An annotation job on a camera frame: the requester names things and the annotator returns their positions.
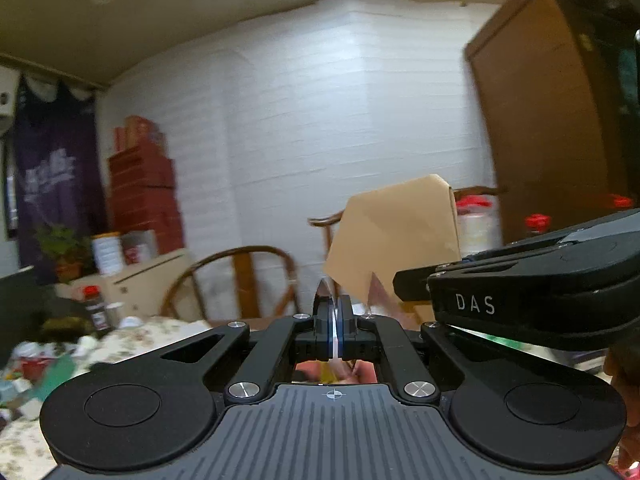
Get dark bottle with red lid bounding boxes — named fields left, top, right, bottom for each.
left=525, top=214, right=553, bottom=241

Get clear plastic piece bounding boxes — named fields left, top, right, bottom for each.
left=315, top=275, right=351, bottom=361

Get white canister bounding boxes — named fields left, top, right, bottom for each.
left=92, top=232, right=125, bottom=276

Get red and white can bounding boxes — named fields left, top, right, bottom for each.
left=122, top=230, right=158, bottom=266

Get clear red-lidded jar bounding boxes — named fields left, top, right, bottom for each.
left=456, top=195, right=501, bottom=262

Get white wall appliance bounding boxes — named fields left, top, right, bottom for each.
left=0, top=67, right=21, bottom=133

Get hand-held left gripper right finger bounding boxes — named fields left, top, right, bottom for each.
left=334, top=296, right=501, bottom=405

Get brown paper envelope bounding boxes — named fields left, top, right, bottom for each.
left=324, top=174, right=462, bottom=318

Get straight-back wooden chair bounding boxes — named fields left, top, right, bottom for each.
left=307, top=186, right=507, bottom=261

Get tall wooden cabinet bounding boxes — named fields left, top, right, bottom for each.
left=465, top=0, right=640, bottom=251

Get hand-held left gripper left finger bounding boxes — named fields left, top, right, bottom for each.
left=150, top=296, right=334, bottom=406

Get open cardboard box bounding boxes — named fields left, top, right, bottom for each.
left=55, top=249, right=197, bottom=322

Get stack of red boxes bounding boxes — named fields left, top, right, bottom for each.
left=107, top=116, right=185, bottom=256

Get potted green plant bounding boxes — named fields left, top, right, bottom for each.
left=35, top=225, right=88, bottom=283

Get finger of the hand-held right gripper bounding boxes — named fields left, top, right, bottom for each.
left=393, top=232, right=568, bottom=304

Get green paper packet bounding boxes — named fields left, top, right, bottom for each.
left=30, top=355, right=76, bottom=392

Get dark jar with red cap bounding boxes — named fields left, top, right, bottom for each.
left=82, top=285, right=108, bottom=333

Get round-back wooden chair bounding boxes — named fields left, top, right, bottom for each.
left=160, top=246, right=301, bottom=322

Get purple printed curtain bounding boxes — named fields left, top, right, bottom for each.
left=12, top=75, right=108, bottom=281

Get person's right hand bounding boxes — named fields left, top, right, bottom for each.
left=603, top=347, right=640, bottom=391

